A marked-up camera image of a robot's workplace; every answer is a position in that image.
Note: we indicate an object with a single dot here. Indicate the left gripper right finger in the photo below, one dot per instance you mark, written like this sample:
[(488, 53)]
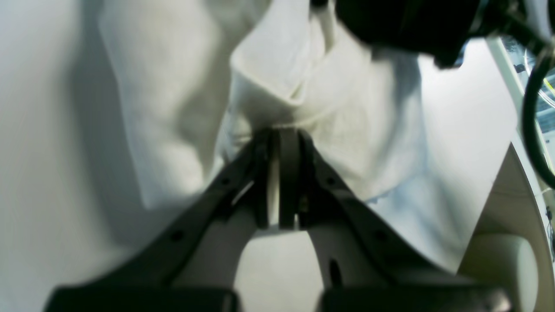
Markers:
[(365, 265)]

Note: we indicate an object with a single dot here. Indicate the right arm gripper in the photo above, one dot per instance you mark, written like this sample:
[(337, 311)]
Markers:
[(439, 28)]

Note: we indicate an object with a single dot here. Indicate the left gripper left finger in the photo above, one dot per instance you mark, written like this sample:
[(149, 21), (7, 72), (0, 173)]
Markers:
[(191, 266)]

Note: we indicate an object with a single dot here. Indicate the white printed T-shirt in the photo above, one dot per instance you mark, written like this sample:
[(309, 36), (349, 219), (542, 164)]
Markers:
[(198, 78)]

